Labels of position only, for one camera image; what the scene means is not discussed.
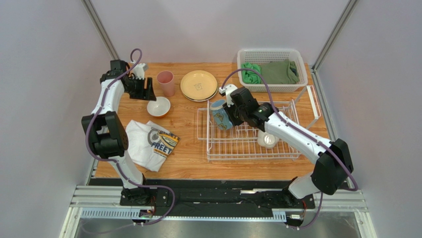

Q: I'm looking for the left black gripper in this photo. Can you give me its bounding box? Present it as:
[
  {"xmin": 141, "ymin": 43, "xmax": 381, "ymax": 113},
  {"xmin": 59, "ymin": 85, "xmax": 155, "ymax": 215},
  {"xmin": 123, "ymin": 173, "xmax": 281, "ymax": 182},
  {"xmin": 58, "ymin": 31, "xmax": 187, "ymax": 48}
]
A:
[{"xmin": 124, "ymin": 76, "xmax": 156, "ymax": 102}]

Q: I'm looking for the orange ceramic bowl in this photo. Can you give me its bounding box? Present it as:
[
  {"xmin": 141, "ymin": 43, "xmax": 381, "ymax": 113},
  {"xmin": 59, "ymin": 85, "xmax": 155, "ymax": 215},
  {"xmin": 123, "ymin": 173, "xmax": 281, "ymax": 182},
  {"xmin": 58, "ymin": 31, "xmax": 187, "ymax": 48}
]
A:
[{"xmin": 147, "ymin": 97, "xmax": 171, "ymax": 118}]

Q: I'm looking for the pink plastic cup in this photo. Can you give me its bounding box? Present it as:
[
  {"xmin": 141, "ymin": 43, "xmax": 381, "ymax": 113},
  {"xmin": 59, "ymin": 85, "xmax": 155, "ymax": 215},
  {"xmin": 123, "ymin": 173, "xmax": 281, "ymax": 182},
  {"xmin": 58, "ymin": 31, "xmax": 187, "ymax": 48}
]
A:
[{"xmin": 157, "ymin": 70, "xmax": 175, "ymax": 97}]

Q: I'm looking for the blue butterfly ceramic mug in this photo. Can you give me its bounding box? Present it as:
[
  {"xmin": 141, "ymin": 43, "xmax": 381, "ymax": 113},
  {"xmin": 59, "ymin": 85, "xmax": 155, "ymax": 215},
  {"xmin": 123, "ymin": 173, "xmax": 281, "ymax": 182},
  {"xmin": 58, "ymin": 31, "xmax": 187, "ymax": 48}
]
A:
[{"xmin": 210, "ymin": 99, "xmax": 233, "ymax": 131}]

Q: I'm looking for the white plate teal red rim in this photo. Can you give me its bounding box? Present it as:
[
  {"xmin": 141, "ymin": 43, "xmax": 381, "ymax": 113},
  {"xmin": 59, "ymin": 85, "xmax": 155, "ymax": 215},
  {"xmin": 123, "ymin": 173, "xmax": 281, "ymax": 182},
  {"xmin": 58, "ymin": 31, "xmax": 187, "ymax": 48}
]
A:
[{"xmin": 181, "ymin": 83, "xmax": 218, "ymax": 102}]

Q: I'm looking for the cream yellow plate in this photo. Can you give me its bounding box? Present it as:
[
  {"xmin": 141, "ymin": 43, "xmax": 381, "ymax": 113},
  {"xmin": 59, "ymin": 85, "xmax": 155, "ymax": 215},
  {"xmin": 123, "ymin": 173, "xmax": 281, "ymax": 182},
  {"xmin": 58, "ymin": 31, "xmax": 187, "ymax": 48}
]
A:
[{"xmin": 180, "ymin": 70, "xmax": 218, "ymax": 102}]

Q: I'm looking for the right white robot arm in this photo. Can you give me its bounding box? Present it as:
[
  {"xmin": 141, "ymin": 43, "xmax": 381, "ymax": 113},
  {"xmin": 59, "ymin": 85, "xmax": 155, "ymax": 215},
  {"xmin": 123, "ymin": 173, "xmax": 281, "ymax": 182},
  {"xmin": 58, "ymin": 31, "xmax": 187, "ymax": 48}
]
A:
[{"xmin": 219, "ymin": 84, "xmax": 353, "ymax": 199}]

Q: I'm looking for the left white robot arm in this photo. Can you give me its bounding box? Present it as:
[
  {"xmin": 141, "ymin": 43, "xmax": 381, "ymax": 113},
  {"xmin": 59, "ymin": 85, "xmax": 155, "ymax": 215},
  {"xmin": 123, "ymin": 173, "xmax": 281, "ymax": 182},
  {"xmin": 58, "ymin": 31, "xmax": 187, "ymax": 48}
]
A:
[{"xmin": 81, "ymin": 60, "xmax": 156, "ymax": 200}]

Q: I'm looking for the bright green towel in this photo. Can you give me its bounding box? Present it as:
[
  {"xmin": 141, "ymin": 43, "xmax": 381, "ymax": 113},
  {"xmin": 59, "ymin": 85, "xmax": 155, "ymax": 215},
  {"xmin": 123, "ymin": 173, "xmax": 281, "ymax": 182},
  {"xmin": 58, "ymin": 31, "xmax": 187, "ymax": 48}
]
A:
[{"xmin": 241, "ymin": 62, "xmax": 262, "ymax": 84}]

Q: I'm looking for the white ceramic jar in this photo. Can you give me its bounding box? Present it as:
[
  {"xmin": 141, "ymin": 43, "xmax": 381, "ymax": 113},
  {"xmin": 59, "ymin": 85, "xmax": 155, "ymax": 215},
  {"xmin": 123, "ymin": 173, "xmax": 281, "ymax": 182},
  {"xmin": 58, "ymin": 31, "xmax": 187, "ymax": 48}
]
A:
[{"xmin": 257, "ymin": 130, "xmax": 280, "ymax": 149}]

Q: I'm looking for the white printed t-shirt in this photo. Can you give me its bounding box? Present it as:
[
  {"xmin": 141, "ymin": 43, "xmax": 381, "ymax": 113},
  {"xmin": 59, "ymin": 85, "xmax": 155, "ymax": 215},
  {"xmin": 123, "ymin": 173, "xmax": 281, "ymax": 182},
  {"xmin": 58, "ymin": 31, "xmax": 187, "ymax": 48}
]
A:
[{"xmin": 126, "ymin": 120, "xmax": 181, "ymax": 172}]

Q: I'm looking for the white plastic laundry basket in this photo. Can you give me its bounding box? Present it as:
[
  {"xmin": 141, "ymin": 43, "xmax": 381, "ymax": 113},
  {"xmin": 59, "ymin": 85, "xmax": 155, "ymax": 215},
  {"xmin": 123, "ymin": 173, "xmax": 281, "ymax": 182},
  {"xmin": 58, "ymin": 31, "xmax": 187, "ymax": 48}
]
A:
[{"xmin": 237, "ymin": 48, "xmax": 308, "ymax": 93}]

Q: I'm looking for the olive green shirt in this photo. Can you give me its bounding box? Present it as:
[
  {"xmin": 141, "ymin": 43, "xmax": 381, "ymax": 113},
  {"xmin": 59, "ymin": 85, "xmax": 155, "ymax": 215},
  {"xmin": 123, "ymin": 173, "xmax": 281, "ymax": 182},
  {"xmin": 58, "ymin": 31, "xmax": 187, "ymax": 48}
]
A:
[{"xmin": 261, "ymin": 59, "xmax": 300, "ymax": 84}]

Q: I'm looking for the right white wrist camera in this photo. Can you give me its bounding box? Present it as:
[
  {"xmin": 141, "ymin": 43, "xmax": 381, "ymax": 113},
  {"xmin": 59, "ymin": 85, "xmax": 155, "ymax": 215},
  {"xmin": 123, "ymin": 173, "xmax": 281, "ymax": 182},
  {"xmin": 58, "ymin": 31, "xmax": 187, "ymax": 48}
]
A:
[{"xmin": 218, "ymin": 84, "xmax": 238, "ymax": 107}]

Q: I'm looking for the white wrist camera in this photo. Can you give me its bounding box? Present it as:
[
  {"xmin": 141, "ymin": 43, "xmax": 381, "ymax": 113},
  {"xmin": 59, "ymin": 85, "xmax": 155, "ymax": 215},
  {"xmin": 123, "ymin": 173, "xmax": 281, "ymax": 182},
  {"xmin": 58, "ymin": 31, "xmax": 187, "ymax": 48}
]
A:
[
  {"xmin": 218, "ymin": 84, "xmax": 238, "ymax": 107},
  {"xmin": 132, "ymin": 63, "xmax": 149, "ymax": 79}
]

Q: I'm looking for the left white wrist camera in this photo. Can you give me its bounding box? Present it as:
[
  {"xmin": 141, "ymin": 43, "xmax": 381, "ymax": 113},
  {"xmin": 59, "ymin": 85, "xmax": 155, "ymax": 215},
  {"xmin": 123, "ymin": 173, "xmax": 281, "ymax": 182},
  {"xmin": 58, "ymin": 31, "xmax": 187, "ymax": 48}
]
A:
[{"xmin": 132, "ymin": 63, "xmax": 149, "ymax": 79}]

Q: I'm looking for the white wire dish rack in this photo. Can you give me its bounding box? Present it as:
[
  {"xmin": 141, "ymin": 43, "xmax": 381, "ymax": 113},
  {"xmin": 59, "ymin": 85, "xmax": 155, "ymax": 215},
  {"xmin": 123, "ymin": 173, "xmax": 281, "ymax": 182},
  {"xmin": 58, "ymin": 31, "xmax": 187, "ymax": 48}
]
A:
[{"xmin": 196, "ymin": 85, "xmax": 321, "ymax": 162}]

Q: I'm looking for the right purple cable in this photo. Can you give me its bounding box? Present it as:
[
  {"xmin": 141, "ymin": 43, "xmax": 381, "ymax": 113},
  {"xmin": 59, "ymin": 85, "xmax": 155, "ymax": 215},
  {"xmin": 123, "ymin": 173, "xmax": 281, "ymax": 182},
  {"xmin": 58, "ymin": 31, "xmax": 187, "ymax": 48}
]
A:
[{"xmin": 220, "ymin": 68, "xmax": 359, "ymax": 231}]

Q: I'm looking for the left aluminium frame post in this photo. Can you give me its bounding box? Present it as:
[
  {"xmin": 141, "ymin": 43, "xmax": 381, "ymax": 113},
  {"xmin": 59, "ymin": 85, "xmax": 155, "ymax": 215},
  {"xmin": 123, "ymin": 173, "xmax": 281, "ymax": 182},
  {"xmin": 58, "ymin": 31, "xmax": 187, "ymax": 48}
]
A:
[{"xmin": 81, "ymin": 0, "xmax": 119, "ymax": 60}]

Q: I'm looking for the aluminium frame post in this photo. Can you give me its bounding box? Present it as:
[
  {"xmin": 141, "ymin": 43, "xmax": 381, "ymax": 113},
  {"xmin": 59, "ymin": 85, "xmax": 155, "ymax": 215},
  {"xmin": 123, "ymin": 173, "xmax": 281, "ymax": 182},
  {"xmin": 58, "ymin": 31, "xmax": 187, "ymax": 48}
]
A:
[
  {"xmin": 312, "ymin": 0, "xmax": 360, "ymax": 71},
  {"xmin": 81, "ymin": 0, "xmax": 119, "ymax": 60}
]

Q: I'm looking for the right aluminium frame post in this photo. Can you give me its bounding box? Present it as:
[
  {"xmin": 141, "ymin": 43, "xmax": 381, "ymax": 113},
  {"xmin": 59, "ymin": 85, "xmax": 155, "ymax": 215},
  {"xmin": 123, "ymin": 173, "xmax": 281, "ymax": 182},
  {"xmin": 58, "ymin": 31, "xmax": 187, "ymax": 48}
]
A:
[{"xmin": 312, "ymin": 0, "xmax": 360, "ymax": 71}]

